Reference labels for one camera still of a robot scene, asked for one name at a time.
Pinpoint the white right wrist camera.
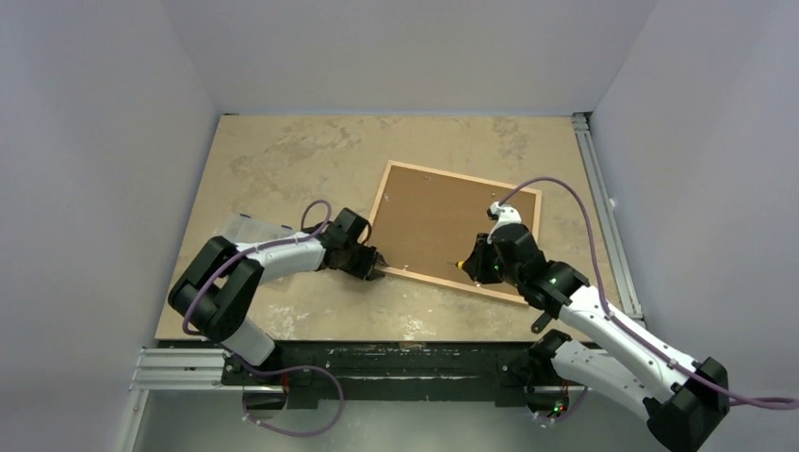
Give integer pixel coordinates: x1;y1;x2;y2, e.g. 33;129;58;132
486;202;522;244

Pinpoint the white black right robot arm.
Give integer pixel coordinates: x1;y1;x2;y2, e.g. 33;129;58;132
456;224;731;451

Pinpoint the clear plastic screw box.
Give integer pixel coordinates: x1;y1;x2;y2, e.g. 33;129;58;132
216;214;296;243

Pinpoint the aluminium side rail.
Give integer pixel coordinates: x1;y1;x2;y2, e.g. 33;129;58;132
571;113;646;328

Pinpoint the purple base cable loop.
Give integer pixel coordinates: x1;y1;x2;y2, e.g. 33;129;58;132
241;364;346;440

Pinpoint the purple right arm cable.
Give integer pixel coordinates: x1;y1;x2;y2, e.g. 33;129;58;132
496;176;799;412

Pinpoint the aluminium front rail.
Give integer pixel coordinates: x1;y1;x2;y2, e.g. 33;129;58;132
133;347;583;394

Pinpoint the wooden picture frame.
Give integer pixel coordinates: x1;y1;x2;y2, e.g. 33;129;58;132
368;161;527;306

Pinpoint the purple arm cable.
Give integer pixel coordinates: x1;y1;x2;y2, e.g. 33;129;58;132
181;199;334;338
496;176;799;412

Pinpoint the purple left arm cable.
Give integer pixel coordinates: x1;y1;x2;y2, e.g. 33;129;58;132
181;199;334;338

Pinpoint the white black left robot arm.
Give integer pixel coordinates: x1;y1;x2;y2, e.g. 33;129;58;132
167;208;387;385

